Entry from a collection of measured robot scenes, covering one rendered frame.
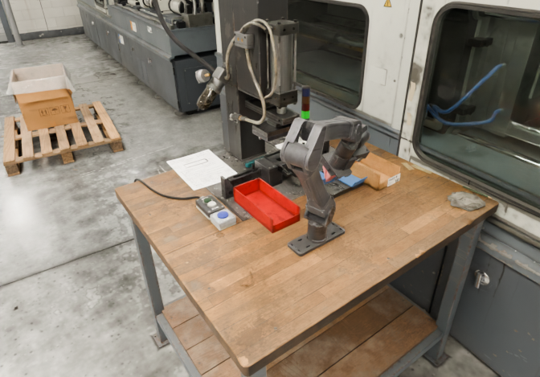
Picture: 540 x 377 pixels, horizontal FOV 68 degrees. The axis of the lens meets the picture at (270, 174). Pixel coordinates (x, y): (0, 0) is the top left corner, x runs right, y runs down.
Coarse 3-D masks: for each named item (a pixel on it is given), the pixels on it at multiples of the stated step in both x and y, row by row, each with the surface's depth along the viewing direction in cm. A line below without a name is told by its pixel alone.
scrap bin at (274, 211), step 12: (252, 180) 154; (240, 192) 152; (252, 192) 156; (264, 192) 155; (276, 192) 147; (240, 204) 148; (252, 204) 140; (264, 204) 149; (276, 204) 149; (288, 204) 143; (252, 216) 143; (264, 216) 136; (276, 216) 142; (288, 216) 142; (276, 228) 135
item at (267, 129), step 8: (248, 104) 165; (256, 104) 165; (272, 104) 163; (256, 112) 161; (272, 112) 154; (280, 112) 152; (288, 112) 154; (272, 120) 154; (280, 120) 149; (288, 120) 150; (256, 128) 152; (264, 128) 151; (272, 128) 151; (280, 128) 151; (288, 128) 153; (264, 136) 149; (272, 136) 150; (280, 136) 152
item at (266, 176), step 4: (280, 160) 165; (256, 164) 162; (288, 168) 169; (264, 172) 159; (268, 172) 156; (272, 172) 157; (276, 172) 159; (292, 172) 167; (260, 176) 163; (264, 176) 160; (268, 176) 157; (272, 176) 158; (276, 176) 160; (280, 176) 161; (296, 176) 166; (264, 180) 161; (268, 180) 158; (272, 180) 159; (276, 180) 160; (280, 180) 162; (272, 184) 160; (276, 184) 161
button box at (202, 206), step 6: (138, 180) 168; (156, 192) 157; (174, 198) 154; (180, 198) 153; (186, 198) 153; (192, 198) 153; (198, 198) 152; (204, 198) 149; (198, 204) 146; (204, 204) 145; (216, 204) 145; (222, 204) 145; (204, 210) 143; (210, 210) 142; (216, 210) 142; (210, 216) 142
